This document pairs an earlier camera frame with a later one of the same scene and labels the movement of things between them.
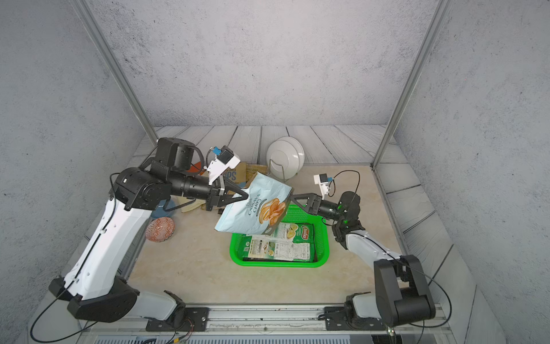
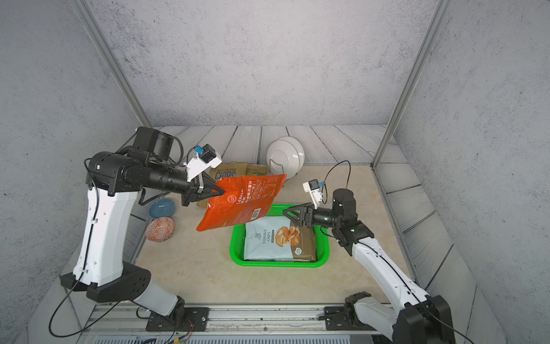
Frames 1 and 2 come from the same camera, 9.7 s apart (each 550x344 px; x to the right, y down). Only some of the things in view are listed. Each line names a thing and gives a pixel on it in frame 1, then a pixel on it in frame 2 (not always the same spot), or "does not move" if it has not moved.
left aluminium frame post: [85, 13] does not move
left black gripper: [220, 200] -> [200, 184]
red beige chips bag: [188, 204] -> [245, 199]
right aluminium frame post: [437, 16] does not move
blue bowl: [159, 211] does not move
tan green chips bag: [252, 169] does not move
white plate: [285, 157] does not move
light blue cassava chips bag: [263, 212] -> [276, 238]
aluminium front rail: [313, 324] does not move
